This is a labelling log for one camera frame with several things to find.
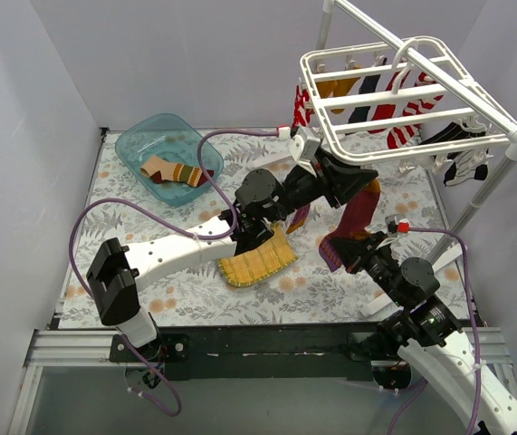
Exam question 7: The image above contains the woven bamboo tray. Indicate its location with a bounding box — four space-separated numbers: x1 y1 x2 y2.
217 224 297 288

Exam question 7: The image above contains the mustard yellow sock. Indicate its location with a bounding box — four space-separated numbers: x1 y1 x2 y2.
331 77 359 98
316 80 338 99

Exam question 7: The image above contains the red sock with white pattern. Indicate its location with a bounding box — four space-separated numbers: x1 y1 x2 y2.
369 72 409 134

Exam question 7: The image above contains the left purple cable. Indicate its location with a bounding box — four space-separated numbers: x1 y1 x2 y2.
68 127 292 417

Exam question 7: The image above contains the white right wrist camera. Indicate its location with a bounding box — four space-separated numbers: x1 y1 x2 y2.
382 214 410 245

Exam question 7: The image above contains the white drying rack stand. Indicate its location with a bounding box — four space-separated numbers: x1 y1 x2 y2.
244 0 517 318

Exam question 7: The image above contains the white clip sock hanger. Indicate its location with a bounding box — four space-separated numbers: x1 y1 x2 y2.
300 36 517 166

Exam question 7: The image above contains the beige striped sock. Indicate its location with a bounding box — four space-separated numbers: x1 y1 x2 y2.
139 155 214 188

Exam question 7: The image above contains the black white striped sock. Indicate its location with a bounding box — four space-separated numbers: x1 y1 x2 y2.
419 121 488 146

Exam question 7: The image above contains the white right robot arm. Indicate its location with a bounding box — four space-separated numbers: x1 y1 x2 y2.
330 232 517 434

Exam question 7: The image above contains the purple cable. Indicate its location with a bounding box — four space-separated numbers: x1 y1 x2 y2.
68 127 292 417
387 226 482 435

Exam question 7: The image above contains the maroon purple striped sock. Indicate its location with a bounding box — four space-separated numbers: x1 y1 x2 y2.
286 204 311 234

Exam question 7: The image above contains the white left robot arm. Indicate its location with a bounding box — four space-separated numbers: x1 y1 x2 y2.
86 150 378 363

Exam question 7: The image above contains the teal transparent plastic basin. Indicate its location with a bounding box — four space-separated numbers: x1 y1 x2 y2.
115 113 224 207

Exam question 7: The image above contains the red white striped sock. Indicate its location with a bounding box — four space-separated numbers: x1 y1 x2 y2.
292 84 314 128
385 74 445 150

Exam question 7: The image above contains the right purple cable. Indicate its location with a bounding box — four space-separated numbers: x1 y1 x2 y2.
387 226 482 435

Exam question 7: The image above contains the navy blue sock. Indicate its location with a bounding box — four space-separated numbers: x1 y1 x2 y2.
347 74 384 126

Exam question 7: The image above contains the maroon sock with orange cuff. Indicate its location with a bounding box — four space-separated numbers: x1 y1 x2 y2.
319 179 381 272

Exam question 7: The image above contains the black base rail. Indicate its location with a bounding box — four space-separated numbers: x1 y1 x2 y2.
112 322 416 382

